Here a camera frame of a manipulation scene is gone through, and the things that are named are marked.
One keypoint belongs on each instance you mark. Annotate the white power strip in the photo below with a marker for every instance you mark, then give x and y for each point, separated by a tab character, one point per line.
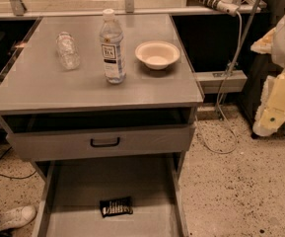
224	6

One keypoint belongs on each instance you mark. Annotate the grey top drawer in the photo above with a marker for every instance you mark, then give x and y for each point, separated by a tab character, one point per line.
75	144

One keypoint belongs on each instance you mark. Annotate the white paper bowl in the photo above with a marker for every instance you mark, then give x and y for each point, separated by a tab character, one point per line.
156	54

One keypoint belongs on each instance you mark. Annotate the black rxbar chocolate wrapper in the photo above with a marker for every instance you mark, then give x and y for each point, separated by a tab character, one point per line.
116	206

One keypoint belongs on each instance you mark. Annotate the white sneaker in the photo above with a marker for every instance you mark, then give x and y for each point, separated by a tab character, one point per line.
17	217

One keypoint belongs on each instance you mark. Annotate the black drawer handle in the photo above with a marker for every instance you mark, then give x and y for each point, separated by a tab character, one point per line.
104	142

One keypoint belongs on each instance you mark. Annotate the grey metal rail beam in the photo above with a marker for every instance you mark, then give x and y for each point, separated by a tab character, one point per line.
217	81

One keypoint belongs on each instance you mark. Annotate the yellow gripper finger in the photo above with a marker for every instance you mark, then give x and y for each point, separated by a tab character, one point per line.
270	115
264	45

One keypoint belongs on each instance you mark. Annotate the grey drawer cabinet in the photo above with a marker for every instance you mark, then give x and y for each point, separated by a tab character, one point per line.
39	95

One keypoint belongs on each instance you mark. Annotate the upright tea bottle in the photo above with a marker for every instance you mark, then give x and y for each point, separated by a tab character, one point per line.
113	48

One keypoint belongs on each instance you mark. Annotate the open grey middle drawer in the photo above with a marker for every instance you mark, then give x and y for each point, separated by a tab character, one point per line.
70	203

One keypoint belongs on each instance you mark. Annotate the metal frame shelf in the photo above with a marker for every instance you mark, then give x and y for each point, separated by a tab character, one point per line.
83	0

